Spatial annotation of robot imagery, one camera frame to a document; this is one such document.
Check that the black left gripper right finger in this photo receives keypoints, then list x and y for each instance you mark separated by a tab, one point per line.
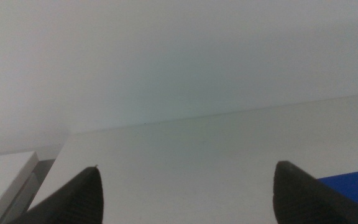
300	199

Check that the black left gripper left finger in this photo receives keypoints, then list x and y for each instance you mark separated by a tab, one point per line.
79	199

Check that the white side table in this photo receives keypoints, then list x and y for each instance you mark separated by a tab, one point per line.
2	174

